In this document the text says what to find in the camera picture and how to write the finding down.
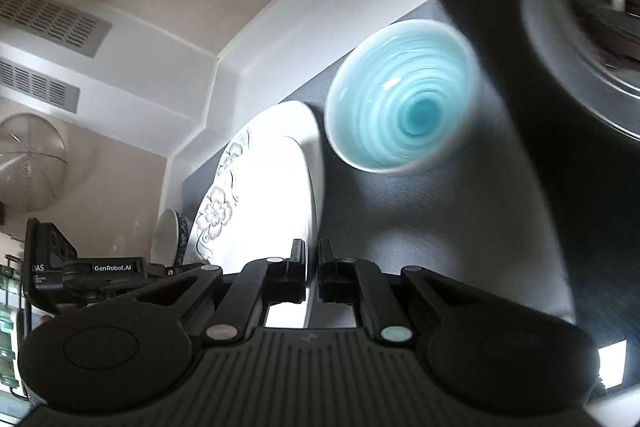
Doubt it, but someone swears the large white floral plate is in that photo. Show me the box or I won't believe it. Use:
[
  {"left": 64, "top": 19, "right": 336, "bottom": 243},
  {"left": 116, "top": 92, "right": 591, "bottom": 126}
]
[{"left": 182, "top": 100, "right": 327, "bottom": 327}]

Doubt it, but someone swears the white bowl blue pattern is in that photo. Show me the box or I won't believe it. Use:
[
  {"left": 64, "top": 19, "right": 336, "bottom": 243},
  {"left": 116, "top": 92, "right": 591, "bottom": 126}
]
[{"left": 150, "top": 209, "right": 191, "bottom": 267}]

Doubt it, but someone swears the teal swirl ceramic bowl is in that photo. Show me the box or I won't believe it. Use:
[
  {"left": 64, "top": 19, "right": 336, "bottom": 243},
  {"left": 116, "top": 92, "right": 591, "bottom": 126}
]
[{"left": 323, "top": 20, "right": 482, "bottom": 176}]

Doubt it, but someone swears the black rack with packets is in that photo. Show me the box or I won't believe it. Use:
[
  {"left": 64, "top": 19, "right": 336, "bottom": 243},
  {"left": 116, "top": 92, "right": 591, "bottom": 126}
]
[{"left": 1, "top": 254, "right": 29, "bottom": 402}]

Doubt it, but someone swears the grey counter mat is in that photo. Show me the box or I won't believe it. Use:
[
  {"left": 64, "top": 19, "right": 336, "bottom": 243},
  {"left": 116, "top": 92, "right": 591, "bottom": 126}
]
[{"left": 180, "top": 0, "right": 576, "bottom": 327}]

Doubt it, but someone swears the right grey vent grille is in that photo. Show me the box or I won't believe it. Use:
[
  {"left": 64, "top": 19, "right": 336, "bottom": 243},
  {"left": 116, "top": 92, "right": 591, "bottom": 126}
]
[{"left": 0, "top": 58, "right": 80, "bottom": 114}]

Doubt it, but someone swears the grey vent grille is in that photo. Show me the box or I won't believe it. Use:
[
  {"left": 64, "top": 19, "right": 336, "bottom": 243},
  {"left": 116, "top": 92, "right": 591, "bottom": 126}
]
[
  {"left": 0, "top": 0, "right": 112, "bottom": 57},
  {"left": 0, "top": 58, "right": 80, "bottom": 114}
]

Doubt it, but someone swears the left grey vent grille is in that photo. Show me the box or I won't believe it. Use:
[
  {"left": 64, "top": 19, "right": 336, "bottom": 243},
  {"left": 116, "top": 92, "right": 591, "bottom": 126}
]
[{"left": 0, "top": 0, "right": 112, "bottom": 57}]

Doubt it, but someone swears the black gas stove top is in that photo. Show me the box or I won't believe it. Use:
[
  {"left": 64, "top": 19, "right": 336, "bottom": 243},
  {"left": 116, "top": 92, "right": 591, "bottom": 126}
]
[{"left": 440, "top": 0, "right": 639, "bottom": 390}]

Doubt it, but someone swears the silver gas burner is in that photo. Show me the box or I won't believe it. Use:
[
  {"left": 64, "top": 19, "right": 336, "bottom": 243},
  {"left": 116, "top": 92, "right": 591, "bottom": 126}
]
[{"left": 521, "top": 0, "right": 639, "bottom": 141}]

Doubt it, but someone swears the wire mesh strainer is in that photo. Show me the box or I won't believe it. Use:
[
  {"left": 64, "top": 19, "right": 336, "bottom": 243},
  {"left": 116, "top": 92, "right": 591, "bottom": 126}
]
[{"left": 1, "top": 113, "right": 68, "bottom": 212}]

